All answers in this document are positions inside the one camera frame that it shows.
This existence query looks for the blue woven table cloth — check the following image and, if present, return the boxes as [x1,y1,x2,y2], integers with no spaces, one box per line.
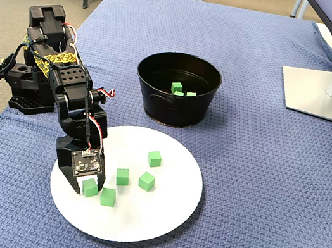
[0,0,332,248]

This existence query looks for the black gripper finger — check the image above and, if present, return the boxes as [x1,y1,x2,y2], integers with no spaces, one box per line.
[54,166,86,195]
[94,172,108,193]

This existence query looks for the white round plate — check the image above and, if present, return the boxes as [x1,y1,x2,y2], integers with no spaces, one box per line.
[41,112,212,248]

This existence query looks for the grey metal table legs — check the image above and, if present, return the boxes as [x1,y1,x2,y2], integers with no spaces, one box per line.
[288,0,310,22]

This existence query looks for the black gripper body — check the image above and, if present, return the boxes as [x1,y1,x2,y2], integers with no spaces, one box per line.
[50,133,109,182]

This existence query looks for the black metal bucket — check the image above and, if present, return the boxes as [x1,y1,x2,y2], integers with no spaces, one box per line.
[128,45,226,135]

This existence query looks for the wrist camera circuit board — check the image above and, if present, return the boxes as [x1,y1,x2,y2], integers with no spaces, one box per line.
[67,146,107,182]

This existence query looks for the thin black camera cable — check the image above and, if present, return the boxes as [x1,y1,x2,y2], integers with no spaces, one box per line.
[0,39,105,149]

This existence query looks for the red white servo wire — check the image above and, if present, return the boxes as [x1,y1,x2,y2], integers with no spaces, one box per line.
[57,22,82,51]
[79,84,117,156]

